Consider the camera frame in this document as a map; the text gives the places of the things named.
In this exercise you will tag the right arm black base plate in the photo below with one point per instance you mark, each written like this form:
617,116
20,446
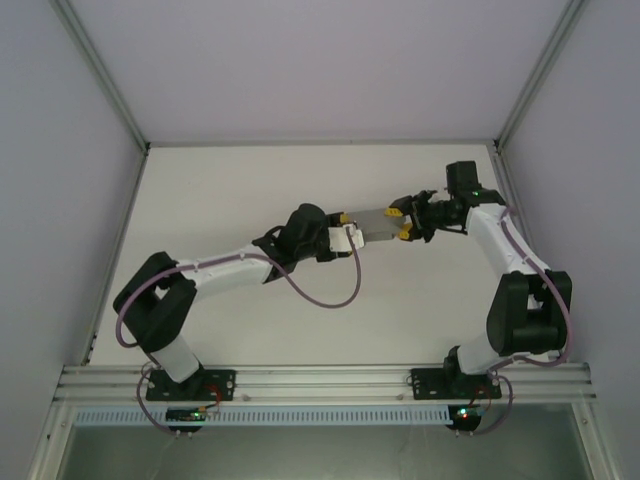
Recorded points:
427,384

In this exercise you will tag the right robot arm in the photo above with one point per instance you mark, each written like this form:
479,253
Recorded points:
495,240

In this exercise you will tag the aluminium mounting rail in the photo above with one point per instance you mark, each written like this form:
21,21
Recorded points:
325,382

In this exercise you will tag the aluminium table side rail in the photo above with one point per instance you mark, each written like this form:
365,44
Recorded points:
122,225
507,175

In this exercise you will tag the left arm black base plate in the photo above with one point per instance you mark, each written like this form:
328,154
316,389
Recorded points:
220,385

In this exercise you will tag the aluminium frame post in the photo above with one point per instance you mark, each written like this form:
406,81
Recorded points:
540,75
100,75

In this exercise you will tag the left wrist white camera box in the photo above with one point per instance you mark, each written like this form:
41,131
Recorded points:
345,239

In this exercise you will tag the aluminium frame leg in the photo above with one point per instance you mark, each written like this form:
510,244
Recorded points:
595,440
47,445

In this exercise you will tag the grey paper box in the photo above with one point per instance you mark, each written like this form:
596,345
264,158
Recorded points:
375,225

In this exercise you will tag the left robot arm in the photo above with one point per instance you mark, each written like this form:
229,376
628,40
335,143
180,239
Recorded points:
220,272

